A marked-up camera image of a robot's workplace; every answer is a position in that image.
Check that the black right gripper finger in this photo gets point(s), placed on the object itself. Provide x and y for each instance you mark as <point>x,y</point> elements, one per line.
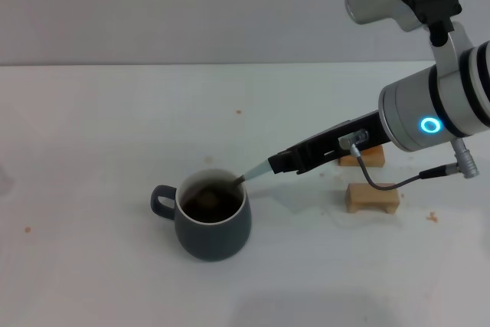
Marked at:
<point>282,164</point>
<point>285,152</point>

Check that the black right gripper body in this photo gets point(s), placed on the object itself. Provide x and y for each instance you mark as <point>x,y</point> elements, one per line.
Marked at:
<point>325,145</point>

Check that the dark grey ceramic cup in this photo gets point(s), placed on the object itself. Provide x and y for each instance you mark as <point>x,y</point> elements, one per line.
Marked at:
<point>214,239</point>

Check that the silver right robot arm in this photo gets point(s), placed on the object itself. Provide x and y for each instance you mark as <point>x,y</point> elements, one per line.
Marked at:
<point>413,112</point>

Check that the flat reddish wooden block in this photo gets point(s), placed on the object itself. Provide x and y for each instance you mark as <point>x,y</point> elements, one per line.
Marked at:
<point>373,158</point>

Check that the notched light wooden block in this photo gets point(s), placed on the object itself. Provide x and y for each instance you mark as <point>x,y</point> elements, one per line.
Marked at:
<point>356,197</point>

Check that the dark coffee liquid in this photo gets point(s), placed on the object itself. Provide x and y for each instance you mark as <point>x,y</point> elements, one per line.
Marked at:
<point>214,212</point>

